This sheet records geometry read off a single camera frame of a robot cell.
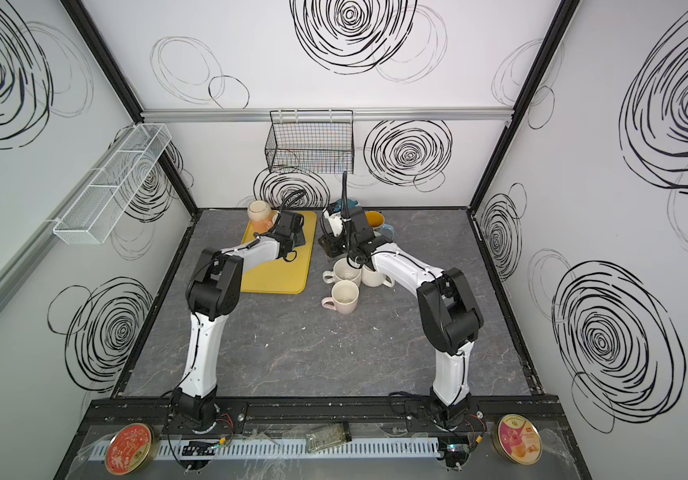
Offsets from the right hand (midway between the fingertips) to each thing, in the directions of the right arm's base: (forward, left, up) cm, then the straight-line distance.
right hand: (320, 238), depth 90 cm
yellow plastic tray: (-5, +14, -14) cm, 20 cm away
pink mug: (-13, -8, -12) cm, 19 cm away
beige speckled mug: (-6, -7, -10) cm, 14 cm away
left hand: (+13, +10, -12) cm, 21 cm away
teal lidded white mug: (+24, -9, -8) cm, 27 cm away
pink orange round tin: (-49, -48, -13) cm, 70 cm away
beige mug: (+18, +25, -8) cm, 31 cm away
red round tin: (-52, +40, -12) cm, 66 cm away
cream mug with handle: (-6, -17, -13) cm, 22 cm away
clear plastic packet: (-49, -5, -13) cm, 51 cm away
